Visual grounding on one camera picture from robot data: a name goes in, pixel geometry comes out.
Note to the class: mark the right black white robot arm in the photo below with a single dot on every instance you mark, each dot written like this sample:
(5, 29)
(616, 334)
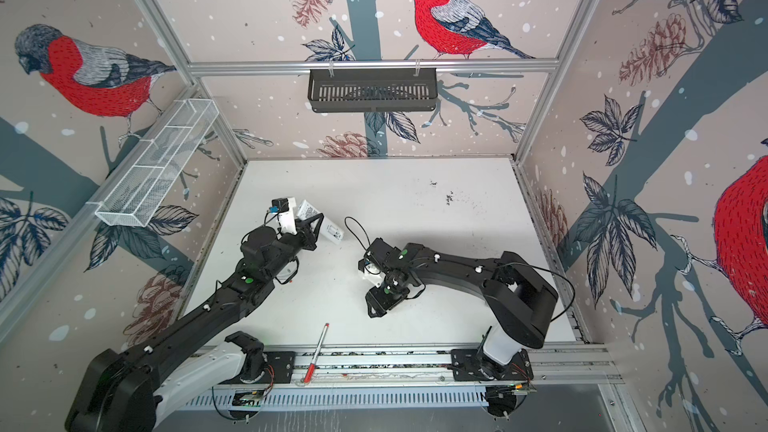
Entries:
(521, 300)

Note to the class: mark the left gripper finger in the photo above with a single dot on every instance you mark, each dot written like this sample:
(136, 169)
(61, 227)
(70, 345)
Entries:
(308, 242)
(310, 225)

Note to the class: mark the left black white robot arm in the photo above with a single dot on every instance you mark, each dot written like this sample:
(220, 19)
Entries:
(137, 389)

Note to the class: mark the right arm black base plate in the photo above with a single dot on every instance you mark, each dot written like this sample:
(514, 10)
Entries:
(471, 365)

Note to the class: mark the white wire mesh shelf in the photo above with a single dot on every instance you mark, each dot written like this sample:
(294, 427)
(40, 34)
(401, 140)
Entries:
(141, 190)

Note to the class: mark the white remote control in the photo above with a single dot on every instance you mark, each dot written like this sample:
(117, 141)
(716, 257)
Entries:
(327, 228)

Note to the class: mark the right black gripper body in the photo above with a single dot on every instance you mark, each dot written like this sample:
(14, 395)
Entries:
(387, 293)

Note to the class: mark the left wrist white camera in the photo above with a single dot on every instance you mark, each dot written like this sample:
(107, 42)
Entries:
(283, 210)

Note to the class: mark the black hanging basket shelf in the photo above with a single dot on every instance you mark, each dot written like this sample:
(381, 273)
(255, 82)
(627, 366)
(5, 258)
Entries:
(373, 90)

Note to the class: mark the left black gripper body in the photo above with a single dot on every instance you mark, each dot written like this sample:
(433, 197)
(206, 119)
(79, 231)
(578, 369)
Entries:
(289, 247)

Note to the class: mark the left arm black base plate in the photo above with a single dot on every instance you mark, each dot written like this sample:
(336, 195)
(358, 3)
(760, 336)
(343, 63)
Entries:
(270, 367)

